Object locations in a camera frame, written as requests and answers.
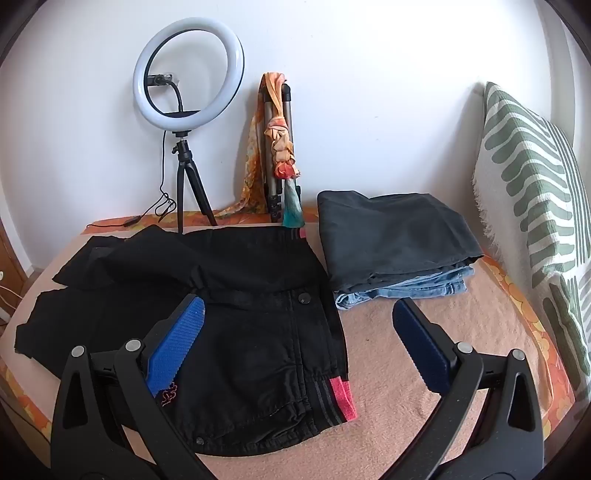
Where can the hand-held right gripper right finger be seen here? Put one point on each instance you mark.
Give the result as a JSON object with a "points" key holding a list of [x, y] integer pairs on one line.
{"points": [[421, 345]]}

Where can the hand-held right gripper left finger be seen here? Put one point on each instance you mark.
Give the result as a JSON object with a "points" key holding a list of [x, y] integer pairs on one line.
{"points": [[178, 344]]}

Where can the black pants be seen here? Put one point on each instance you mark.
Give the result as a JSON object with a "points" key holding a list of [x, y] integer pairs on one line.
{"points": [[254, 332]]}

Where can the dark grey folded pants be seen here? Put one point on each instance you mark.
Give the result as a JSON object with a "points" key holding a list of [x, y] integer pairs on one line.
{"points": [[392, 235]]}

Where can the blue folded jeans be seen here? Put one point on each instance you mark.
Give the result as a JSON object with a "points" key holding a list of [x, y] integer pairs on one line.
{"points": [[415, 287]]}

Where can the green striped white pillow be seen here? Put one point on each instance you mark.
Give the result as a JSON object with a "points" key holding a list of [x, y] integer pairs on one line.
{"points": [[526, 175]]}

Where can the folded tripod with orange scarf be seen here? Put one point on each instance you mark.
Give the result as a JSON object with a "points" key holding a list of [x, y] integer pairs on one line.
{"points": [[281, 143]]}

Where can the silver folded tripod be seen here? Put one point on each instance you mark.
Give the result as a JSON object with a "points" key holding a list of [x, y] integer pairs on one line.
{"points": [[287, 115]]}

